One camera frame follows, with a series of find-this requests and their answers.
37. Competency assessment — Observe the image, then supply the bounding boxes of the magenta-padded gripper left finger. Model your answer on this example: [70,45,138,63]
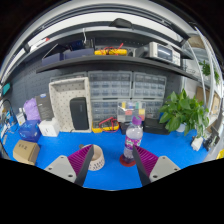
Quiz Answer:
[44,144,95,187]

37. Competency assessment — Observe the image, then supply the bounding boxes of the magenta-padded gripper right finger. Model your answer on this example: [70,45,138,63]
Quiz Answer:
[132,145,182,187]

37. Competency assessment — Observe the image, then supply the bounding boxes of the clear bottle with purple cap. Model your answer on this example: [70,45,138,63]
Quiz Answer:
[123,115,144,164]

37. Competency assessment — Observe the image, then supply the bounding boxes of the beige dotted mug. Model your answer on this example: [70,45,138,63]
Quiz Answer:
[78,143,106,172]

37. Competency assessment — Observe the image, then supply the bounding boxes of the brown cardboard box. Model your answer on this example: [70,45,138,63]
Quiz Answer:
[12,139,41,166]

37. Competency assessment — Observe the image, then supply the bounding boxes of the flat round red coaster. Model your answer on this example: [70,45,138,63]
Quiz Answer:
[119,153,137,168]

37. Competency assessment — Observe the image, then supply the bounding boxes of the black bag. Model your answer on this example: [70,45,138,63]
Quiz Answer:
[143,117,171,136]

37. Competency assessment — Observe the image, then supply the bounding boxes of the blue printed box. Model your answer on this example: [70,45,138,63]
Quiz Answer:
[18,119,43,143]

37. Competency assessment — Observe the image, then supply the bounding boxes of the small dark labelled box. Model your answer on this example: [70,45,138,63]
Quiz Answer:
[119,121,132,135]

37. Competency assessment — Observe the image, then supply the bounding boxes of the black zip case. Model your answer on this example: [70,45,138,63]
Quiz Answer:
[69,96,90,131]

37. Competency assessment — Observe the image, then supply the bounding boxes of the green potted plant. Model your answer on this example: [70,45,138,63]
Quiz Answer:
[158,88,210,138]

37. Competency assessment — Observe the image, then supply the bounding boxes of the grey small-parts drawer cabinet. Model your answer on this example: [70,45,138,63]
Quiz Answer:
[88,70,133,100]
[132,72,167,101]
[144,99,165,119]
[91,99,119,124]

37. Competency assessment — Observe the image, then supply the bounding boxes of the yellow multimeter with red leads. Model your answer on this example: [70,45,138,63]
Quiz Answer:
[91,116,120,134]

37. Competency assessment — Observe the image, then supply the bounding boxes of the dark grey carton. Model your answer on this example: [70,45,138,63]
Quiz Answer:
[35,93,55,122]

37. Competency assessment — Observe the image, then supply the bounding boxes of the small white box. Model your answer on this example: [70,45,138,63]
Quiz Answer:
[15,111,27,127]

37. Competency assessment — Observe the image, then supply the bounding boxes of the purple plastic bag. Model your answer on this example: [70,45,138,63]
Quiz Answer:
[22,97,42,122]

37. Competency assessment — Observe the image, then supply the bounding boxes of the clear organizer box coloured contents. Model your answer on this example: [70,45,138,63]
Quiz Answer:
[116,100,147,124]

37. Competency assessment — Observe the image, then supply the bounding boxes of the white dotted storage bin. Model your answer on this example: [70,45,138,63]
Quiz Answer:
[48,76,93,134]

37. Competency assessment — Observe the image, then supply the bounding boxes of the white shelf rack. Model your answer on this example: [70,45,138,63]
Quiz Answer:
[184,26,224,134]

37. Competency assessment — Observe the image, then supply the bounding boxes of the teal panel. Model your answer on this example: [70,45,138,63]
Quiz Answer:
[1,82,12,97]

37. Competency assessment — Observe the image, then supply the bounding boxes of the black wall shelf unit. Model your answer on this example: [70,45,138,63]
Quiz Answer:
[34,18,201,83]

